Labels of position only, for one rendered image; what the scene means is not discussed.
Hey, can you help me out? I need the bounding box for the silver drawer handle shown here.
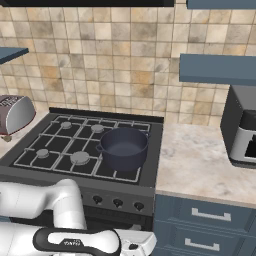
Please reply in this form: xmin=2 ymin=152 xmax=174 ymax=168
xmin=184 ymin=237 xmax=221 ymax=252
xmin=191 ymin=207 xmax=232 ymax=222

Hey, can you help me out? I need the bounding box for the blue drawer front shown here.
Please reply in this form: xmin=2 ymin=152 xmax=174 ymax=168
xmin=175 ymin=197 xmax=256 ymax=236
xmin=170 ymin=227 xmax=256 ymax=256

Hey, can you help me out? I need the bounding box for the black oven door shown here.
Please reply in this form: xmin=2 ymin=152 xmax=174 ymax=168
xmin=82 ymin=205 xmax=155 ymax=234

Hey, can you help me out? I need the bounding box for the silver toaster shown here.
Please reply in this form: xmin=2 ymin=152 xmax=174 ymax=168
xmin=0 ymin=94 xmax=37 ymax=136

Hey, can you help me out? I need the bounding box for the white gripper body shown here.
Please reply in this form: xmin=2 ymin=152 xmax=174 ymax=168
xmin=130 ymin=230 xmax=158 ymax=256

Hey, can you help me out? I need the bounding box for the dark blue cooking pot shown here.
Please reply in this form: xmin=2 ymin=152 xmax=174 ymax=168
xmin=95 ymin=126 xmax=151 ymax=173

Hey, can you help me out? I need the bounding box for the black gas stove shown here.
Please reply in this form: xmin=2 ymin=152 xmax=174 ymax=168
xmin=0 ymin=107 xmax=165 ymax=234

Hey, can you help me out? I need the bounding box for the blue wall cupboard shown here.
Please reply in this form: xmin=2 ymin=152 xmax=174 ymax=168
xmin=185 ymin=0 xmax=256 ymax=10

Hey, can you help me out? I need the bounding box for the black range hood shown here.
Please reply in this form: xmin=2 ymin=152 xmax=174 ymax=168
xmin=0 ymin=0 xmax=176 ymax=8

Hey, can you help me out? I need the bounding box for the blue wall shelf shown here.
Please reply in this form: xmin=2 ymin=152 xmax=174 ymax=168
xmin=179 ymin=53 xmax=256 ymax=87
xmin=0 ymin=46 xmax=30 ymax=65

